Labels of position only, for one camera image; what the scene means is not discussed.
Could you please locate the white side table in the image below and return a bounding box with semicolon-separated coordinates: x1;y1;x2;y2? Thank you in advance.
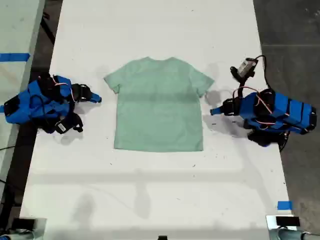
0;0;46;198

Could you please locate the black camera box white label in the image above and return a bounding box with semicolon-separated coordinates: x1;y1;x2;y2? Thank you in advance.
54;120;74;135

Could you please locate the silver metal bracket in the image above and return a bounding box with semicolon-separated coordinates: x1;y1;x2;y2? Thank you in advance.
18;217;48;240
265;214;295;237

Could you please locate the black stand leg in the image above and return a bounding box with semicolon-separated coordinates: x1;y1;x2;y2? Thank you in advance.
39;4;56;46

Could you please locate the pale green T-shirt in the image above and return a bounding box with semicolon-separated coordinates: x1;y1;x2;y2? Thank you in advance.
103;56;216;152

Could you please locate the grey blue tube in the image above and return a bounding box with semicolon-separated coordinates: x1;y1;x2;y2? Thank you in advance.
269;226;313;240
0;228;36;240

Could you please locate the long blue tape strip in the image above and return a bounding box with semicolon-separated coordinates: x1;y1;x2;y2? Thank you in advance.
0;52;31;62

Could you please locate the black camera stalk round mount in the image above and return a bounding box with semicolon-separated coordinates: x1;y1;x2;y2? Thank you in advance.
71;114;85;133

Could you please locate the black camera cable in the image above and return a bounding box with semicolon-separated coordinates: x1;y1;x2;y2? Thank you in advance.
253;54;272;90

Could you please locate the small black box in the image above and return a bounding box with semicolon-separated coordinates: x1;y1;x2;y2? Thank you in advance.
11;218;36;230
275;216;300;227

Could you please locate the grey black camera box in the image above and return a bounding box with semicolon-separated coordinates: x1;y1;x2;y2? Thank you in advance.
236;57;258;76

